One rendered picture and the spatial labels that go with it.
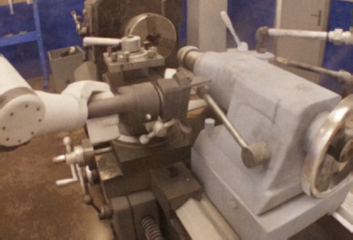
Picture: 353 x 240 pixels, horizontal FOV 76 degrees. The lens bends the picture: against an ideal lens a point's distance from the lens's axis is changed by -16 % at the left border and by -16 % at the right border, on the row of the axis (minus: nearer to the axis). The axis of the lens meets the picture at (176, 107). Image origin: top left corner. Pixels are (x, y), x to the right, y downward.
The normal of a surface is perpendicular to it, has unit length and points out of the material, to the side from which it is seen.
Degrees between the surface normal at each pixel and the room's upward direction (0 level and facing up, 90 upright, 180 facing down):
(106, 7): 90
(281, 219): 0
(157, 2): 90
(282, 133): 76
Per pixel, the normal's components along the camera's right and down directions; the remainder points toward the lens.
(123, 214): 0.41, 0.40
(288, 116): -0.91, 0.06
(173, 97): 0.39, 0.62
